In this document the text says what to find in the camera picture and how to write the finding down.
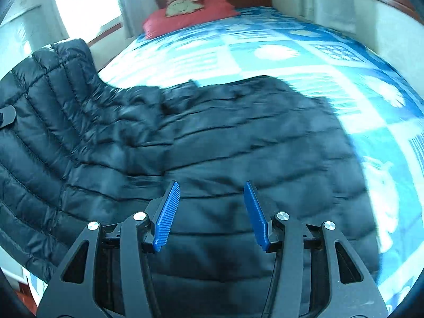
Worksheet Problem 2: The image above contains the bright window with frame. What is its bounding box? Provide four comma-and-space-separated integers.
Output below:
55, 0, 121, 42

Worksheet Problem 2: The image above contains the red pillow with print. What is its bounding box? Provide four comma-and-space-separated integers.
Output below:
142, 0, 239, 39

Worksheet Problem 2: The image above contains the black quilted down jacket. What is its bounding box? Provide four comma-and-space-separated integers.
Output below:
1, 39, 380, 317

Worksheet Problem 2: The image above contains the blue patterned bed sheet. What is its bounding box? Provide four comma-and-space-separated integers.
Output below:
97, 7, 423, 311

